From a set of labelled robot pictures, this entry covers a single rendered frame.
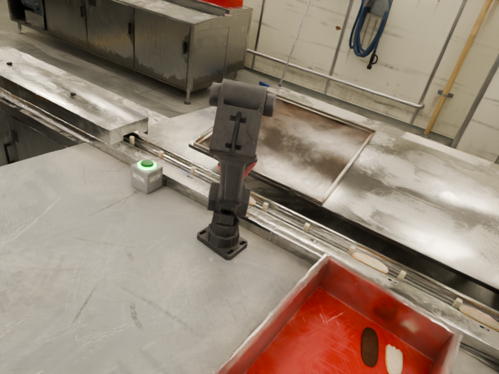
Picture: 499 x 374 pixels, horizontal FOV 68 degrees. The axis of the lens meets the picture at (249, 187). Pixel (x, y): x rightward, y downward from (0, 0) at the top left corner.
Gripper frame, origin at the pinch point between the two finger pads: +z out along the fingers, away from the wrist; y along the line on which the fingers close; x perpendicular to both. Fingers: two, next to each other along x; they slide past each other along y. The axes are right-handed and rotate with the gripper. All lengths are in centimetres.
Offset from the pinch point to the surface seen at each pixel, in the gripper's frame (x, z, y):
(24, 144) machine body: -99, 23, 6
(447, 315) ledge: 65, 6, 5
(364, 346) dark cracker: 51, 10, 23
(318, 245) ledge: 30.8, 5.4, 3.3
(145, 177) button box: -22.3, 2.7, 14.5
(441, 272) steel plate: 62, 9, -17
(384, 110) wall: -21, 61, -375
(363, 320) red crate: 49, 10, 15
